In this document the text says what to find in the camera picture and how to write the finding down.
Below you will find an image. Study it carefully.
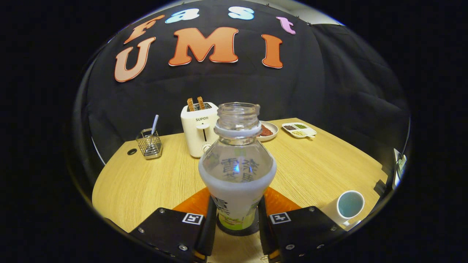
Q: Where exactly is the white plate with meat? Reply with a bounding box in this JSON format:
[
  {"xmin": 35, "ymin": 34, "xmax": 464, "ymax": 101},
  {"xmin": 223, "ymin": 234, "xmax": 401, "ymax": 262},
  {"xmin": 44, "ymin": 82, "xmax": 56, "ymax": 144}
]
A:
[{"xmin": 256, "ymin": 121, "xmax": 279, "ymax": 142}]

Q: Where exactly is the white toaster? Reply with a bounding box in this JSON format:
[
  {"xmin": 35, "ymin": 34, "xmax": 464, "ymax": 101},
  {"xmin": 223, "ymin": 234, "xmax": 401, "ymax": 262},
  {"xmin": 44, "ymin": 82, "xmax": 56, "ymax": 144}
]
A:
[{"xmin": 181, "ymin": 102, "xmax": 220, "ymax": 158}]

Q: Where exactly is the clear plastic juice bottle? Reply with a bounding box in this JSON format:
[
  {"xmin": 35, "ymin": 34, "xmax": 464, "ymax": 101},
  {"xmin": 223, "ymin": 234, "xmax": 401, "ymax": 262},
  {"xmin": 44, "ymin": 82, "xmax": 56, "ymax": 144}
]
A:
[{"xmin": 198, "ymin": 102, "xmax": 277, "ymax": 230}]

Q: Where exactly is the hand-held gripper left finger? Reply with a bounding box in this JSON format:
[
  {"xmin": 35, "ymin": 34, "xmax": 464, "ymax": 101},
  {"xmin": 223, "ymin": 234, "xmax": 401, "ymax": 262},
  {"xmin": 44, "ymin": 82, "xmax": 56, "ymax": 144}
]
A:
[{"xmin": 130, "ymin": 187, "xmax": 218, "ymax": 263}]

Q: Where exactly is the black backdrop cloth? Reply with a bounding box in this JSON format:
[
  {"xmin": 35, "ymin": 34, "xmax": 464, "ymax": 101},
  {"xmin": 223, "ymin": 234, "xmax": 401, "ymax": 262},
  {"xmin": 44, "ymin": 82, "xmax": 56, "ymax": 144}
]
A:
[{"xmin": 71, "ymin": 0, "xmax": 410, "ymax": 183}]

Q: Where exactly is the wooden table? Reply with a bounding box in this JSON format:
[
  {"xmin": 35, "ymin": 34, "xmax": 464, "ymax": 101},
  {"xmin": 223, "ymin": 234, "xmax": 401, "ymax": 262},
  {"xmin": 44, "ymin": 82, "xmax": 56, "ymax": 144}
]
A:
[{"xmin": 91, "ymin": 118, "xmax": 389, "ymax": 263}]

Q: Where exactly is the dark round coaster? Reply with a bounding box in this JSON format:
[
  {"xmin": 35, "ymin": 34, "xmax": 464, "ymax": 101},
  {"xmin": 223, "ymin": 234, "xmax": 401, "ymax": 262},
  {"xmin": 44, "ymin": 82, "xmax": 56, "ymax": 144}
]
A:
[{"xmin": 216, "ymin": 208, "xmax": 261, "ymax": 236}]

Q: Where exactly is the white divided snack tray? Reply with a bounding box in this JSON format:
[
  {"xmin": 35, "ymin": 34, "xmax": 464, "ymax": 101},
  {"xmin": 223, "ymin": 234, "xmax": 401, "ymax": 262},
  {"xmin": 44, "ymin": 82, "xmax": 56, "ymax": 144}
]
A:
[{"xmin": 282, "ymin": 122, "xmax": 317, "ymax": 140}]

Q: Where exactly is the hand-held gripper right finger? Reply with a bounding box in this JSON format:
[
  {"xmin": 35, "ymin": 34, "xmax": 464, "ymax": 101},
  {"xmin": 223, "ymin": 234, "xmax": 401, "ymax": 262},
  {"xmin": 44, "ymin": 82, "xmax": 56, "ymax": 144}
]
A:
[{"xmin": 258, "ymin": 187, "xmax": 346, "ymax": 262}]

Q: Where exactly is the wire mesh utensil holder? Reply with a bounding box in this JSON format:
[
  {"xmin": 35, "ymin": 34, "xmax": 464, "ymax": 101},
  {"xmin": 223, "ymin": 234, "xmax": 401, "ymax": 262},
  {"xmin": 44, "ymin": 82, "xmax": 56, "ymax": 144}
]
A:
[{"xmin": 136, "ymin": 128, "xmax": 163, "ymax": 160}]

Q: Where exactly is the black block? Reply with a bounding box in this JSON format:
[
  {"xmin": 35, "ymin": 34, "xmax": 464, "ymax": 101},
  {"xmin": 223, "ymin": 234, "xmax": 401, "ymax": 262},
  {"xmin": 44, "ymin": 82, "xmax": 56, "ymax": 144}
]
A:
[{"xmin": 374, "ymin": 179, "xmax": 388, "ymax": 197}]

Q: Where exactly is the white cup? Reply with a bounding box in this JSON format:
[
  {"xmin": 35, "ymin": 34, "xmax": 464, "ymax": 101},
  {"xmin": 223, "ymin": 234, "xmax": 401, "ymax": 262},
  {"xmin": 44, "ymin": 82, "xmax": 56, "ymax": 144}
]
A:
[{"xmin": 322, "ymin": 190, "xmax": 365, "ymax": 229}]

